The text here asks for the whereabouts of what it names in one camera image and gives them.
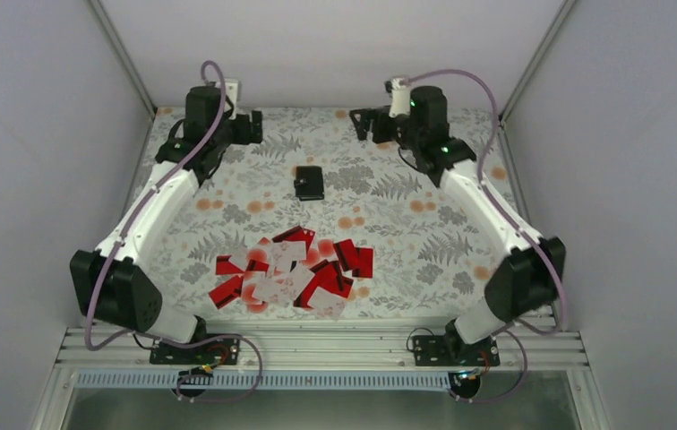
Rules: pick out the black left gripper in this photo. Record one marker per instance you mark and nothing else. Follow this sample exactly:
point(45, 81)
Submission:
point(243, 136)

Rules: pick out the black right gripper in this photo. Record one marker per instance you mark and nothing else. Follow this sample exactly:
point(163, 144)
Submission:
point(379, 115)

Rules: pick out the black card holder wallet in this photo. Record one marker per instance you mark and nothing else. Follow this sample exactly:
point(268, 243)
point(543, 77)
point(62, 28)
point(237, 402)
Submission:
point(308, 183)

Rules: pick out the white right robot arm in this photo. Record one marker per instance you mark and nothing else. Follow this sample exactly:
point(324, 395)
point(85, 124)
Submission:
point(529, 272)

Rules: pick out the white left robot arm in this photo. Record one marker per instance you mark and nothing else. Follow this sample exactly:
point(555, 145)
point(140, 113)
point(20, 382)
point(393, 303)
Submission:
point(110, 282)

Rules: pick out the red card centre right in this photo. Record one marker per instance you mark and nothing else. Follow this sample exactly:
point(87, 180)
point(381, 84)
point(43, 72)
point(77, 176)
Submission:
point(347, 255)

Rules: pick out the white floral card centre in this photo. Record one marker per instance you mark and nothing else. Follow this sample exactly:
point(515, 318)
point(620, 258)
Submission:
point(284, 254)

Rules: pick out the red card far right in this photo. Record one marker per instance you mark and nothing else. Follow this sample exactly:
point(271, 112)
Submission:
point(365, 263)

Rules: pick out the red card lower right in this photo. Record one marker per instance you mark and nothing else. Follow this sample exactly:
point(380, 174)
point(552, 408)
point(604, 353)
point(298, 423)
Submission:
point(327, 275)

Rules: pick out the floral patterned table mat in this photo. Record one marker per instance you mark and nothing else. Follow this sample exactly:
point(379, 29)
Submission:
point(430, 258)

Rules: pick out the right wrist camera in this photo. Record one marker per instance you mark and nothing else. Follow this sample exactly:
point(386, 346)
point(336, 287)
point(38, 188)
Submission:
point(399, 89)

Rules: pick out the aluminium frame post right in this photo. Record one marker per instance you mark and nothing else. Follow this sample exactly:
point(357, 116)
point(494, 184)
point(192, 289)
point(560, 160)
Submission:
point(537, 58)

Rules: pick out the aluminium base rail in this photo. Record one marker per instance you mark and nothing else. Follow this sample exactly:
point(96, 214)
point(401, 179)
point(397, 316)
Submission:
point(350, 345)

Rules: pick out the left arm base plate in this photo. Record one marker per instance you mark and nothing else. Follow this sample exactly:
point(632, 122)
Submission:
point(218, 352)

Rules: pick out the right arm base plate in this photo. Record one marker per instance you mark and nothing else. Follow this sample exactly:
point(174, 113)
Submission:
point(439, 350)

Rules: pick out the slotted cable duct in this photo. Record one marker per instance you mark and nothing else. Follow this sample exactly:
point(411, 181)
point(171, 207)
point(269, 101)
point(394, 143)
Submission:
point(269, 380)

